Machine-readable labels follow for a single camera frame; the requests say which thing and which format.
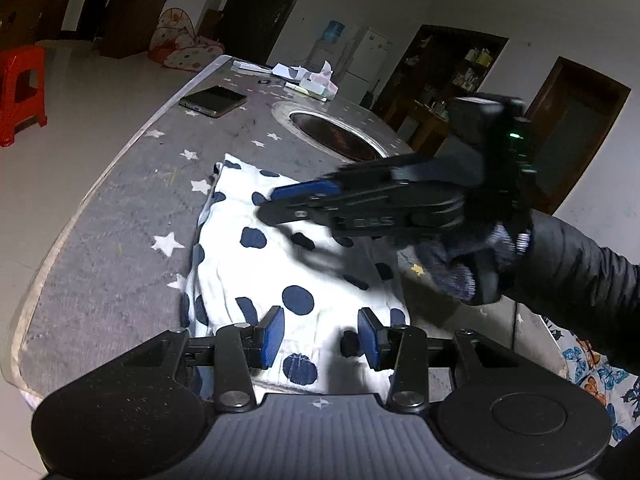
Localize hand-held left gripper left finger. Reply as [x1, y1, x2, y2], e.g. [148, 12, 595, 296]
[117, 306, 286, 408]

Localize brown wooden door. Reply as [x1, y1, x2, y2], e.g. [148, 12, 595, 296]
[520, 56, 632, 217]

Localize brown wooden wardrobe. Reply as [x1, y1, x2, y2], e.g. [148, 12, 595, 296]
[96, 0, 189, 59]

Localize pink dotted play tent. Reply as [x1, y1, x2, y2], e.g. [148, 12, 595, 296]
[148, 7, 226, 72]

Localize water dispenser with blue bottle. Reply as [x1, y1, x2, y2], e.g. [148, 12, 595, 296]
[309, 20, 347, 82]

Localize white crumpled paper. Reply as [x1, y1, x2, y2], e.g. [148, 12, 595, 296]
[271, 63, 310, 84]

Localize dark wooden shelf cabinet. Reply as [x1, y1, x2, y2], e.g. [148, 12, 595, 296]
[372, 25, 510, 153]

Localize smartphone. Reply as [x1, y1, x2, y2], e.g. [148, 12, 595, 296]
[178, 85, 249, 120]

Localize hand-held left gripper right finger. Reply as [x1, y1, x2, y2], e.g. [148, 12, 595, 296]
[357, 307, 523, 408]

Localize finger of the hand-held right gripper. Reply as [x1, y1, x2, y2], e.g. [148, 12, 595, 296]
[256, 194, 468, 242]
[269, 156, 451, 202]

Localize grey star-print table cover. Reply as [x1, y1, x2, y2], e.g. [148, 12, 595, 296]
[0, 54, 568, 413]

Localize tissue box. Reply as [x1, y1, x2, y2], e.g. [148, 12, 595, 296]
[299, 60, 339, 102]

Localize white navy polka dot garment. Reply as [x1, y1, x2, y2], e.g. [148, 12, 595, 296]
[181, 152, 413, 402]

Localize dark double door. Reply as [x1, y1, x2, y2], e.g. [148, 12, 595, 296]
[214, 0, 315, 64]

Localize person's right hand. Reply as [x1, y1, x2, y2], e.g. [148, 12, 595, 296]
[397, 220, 532, 306]

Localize butterfly print cloth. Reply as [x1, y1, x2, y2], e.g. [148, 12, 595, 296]
[544, 316, 640, 445]

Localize white papers on table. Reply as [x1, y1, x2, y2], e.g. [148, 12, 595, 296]
[230, 59, 274, 77]

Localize red plastic stool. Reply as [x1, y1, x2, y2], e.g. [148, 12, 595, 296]
[0, 44, 50, 149]

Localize white refrigerator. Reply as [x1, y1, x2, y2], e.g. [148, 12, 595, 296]
[332, 26, 394, 107]

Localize round metal table burner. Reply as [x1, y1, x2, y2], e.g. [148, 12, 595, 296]
[271, 100, 397, 164]

